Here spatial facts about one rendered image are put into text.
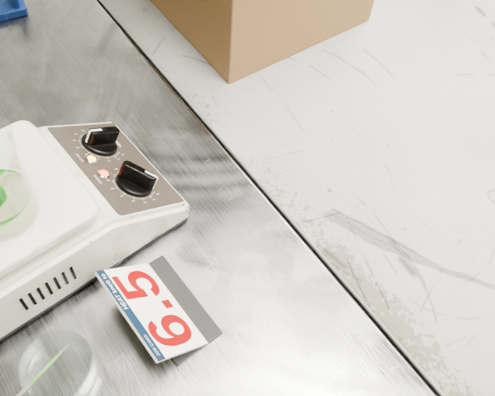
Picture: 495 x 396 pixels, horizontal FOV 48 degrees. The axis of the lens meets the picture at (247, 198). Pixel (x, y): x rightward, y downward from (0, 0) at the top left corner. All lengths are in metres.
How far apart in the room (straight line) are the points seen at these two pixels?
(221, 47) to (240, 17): 0.05
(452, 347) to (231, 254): 0.20
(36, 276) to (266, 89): 0.33
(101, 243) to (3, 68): 0.30
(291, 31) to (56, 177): 0.32
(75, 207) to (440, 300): 0.32
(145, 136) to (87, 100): 0.08
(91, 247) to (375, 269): 0.25
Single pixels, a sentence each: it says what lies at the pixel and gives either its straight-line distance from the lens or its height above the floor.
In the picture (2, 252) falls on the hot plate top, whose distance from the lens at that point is 0.43.
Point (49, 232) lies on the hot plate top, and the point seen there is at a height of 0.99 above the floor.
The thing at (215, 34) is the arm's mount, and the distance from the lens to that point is 0.62.
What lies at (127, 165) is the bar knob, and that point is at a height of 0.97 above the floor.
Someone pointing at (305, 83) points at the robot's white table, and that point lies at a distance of 0.65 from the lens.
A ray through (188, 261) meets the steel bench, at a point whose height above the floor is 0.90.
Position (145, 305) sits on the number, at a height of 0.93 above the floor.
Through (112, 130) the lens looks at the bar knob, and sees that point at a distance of 0.51.
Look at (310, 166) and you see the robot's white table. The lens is 0.57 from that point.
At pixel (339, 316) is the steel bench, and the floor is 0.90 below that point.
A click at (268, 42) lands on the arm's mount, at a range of 0.63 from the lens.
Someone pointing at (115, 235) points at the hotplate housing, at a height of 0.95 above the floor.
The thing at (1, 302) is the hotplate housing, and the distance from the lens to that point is 0.44.
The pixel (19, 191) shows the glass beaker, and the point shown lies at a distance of 0.40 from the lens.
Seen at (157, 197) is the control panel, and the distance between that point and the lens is 0.48.
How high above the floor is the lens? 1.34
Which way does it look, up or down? 56 degrees down
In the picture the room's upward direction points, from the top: 6 degrees clockwise
